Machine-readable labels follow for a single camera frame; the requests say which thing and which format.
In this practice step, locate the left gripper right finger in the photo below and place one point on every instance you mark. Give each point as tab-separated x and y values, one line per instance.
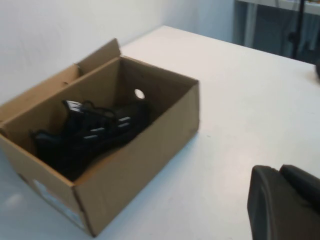
305	190

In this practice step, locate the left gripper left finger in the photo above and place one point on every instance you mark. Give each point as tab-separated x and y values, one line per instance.
270	215

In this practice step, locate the black sneaker shoe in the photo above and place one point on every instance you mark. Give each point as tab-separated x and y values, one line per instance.
75	140

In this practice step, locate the brown cardboard shoe box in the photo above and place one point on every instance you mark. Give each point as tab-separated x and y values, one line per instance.
125	175

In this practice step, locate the grey background cabinet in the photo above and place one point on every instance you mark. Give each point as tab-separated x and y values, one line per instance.
265	30

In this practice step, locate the black stand pole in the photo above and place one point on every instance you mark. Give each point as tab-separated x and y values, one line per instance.
299	25

